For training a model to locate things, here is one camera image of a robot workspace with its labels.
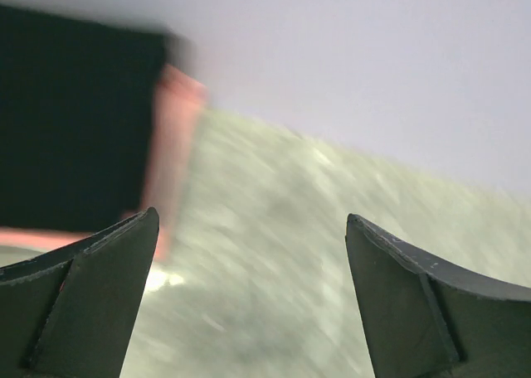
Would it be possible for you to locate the black t shirt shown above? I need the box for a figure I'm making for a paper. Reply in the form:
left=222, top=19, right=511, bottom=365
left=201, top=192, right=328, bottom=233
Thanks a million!
left=1, top=5, right=185, bottom=232

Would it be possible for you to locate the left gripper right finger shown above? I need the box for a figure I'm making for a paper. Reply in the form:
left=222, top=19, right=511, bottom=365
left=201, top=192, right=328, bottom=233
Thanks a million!
left=345, top=214, right=530, bottom=378

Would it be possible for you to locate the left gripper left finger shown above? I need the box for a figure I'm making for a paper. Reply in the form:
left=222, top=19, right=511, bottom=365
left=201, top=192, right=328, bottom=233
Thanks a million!
left=1, top=207, right=159, bottom=378

